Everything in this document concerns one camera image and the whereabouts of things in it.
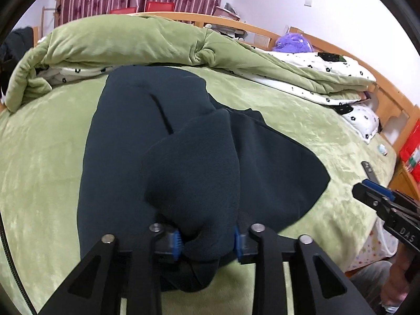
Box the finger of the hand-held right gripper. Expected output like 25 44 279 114
352 183 391 219
362 179 396 202

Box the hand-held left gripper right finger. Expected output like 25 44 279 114
234 223 375 315

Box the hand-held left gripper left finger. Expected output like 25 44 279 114
38 223 181 315

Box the black printed sweatshirt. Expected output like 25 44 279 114
77 65 331 292

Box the person's right hand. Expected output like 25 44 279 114
387 253 411 306

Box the small grey tool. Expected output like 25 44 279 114
361 161 378 184

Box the wooden bedside cabinet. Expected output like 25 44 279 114
387 161 420 201

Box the star print mattress cover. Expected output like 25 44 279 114
343 218 399 271

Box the red box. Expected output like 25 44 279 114
398 125 420 184

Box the person's grey pants leg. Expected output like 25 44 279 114
348 261 394 315

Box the white floral pillow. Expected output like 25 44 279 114
339 103 381 144

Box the purple plush toy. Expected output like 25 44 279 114
274 33 312 53

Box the white radiator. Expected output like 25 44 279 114
254 34 271 50

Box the green duvet with floral lining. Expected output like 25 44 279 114
5 14 378 114

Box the pink storage box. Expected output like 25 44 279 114
215 3 240 19

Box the black jacket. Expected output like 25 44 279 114
0 26 35 89

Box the wooden coat rack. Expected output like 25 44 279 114
41 0 64 28

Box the wooden bed frame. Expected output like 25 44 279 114
125 11 420 197

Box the black braided cable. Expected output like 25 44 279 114
0 223 36 315

